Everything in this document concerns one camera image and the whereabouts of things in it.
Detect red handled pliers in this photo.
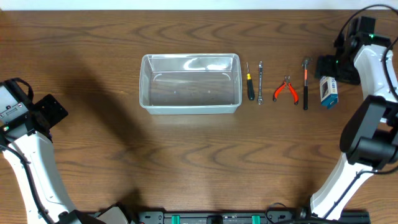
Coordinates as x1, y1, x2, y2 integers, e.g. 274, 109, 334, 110
272, 75, 300, 106

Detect black handled small hammer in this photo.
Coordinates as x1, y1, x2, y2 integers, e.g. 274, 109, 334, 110
302, 57, 312, 110

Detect silver combination wrench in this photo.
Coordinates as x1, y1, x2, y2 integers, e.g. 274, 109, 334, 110
257, 61, 264, 105

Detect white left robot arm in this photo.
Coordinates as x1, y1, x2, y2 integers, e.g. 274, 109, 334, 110
1, 78, 99, 224

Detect black yellow screwdriver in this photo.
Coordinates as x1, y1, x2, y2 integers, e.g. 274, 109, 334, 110
246, 63, 255, 101

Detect blue white cardboard box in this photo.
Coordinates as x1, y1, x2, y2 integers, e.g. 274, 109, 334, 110
320, 76, 338, 110

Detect clear plastic container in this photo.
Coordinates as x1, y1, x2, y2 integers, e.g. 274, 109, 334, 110
139, 54, 243, 115

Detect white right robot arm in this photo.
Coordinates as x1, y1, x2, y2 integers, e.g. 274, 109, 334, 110
306, 16, 397, 221

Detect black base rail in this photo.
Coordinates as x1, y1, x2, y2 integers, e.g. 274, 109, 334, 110
93, 202, 371, 224

